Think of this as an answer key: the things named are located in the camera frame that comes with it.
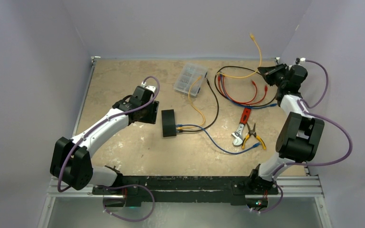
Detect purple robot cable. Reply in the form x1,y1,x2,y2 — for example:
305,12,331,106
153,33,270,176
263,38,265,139
57,76,161,222
250,58,353,214

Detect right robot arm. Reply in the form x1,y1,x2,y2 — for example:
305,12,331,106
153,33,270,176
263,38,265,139
248,64,325,193

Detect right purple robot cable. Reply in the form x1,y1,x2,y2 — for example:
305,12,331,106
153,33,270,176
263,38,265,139
250,58,353,214

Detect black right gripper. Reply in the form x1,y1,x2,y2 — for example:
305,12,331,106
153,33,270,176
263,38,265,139
259,63,289,88

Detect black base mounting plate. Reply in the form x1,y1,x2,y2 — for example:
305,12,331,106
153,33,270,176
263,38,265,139
93,176,279,207

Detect aluminium frame rail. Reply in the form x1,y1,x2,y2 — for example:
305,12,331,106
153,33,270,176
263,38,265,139
46,176,324,198

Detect black ethernet cable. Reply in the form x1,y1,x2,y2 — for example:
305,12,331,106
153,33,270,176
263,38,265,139
214,66,282,108

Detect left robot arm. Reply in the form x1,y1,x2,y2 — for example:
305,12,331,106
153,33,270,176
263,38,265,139
49,84,159,194

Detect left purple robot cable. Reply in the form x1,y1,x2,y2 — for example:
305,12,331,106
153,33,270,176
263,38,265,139
57,76,161,222

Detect yellow handled pliers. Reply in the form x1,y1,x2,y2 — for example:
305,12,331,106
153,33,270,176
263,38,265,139
241,123,267,150

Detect black network switch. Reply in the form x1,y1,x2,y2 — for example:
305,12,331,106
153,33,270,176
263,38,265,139
161,109,177,138

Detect clear plastic parts box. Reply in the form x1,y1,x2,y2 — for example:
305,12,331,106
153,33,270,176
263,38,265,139
173,63,208,97

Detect blue ethernet cable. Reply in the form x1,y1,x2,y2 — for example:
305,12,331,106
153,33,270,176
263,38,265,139
176,124,261,155
219,74,279,110

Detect red ethernet cable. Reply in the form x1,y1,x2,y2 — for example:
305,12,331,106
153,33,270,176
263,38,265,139
221,74,259,106
216,75,269,106

